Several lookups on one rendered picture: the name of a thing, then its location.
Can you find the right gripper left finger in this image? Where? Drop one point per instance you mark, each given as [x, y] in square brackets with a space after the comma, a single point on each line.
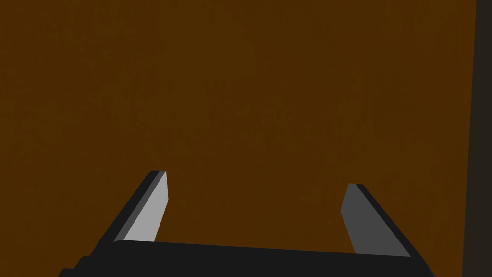
[148, 215]

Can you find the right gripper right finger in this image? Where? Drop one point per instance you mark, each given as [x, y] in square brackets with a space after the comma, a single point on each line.
[369, 227]

